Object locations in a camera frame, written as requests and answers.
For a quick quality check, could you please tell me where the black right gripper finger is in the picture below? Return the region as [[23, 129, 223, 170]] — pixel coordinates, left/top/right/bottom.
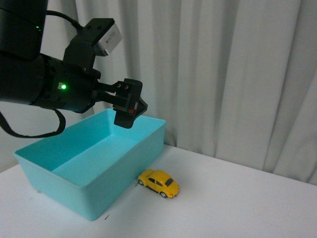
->
[[116, 78, 148, 117]]

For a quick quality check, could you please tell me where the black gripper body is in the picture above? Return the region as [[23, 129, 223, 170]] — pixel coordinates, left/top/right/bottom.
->
[[44, 37, 119, 114]]

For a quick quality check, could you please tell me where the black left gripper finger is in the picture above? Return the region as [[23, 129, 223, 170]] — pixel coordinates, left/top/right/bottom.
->
[[113, 94, 140, 129]]

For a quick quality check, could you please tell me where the yellow beetle toy car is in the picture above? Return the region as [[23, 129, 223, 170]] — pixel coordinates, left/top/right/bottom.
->
[[138, 169, 179, 198]]

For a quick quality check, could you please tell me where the turquoise plastic storage box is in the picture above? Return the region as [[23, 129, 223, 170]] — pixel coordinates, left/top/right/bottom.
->
[[14, 109, 166, 221]]

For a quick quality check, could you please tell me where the grey curtain backdrop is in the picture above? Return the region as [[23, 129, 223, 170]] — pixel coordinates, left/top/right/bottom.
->
[[0, 0, 317, 185]]

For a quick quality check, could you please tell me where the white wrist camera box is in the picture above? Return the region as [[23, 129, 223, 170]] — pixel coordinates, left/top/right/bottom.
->
[[83, 18, 122, 57]]

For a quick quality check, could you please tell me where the black strap loop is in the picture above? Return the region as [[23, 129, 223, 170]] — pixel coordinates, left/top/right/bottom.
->
[[0, 109, 66, 138]]

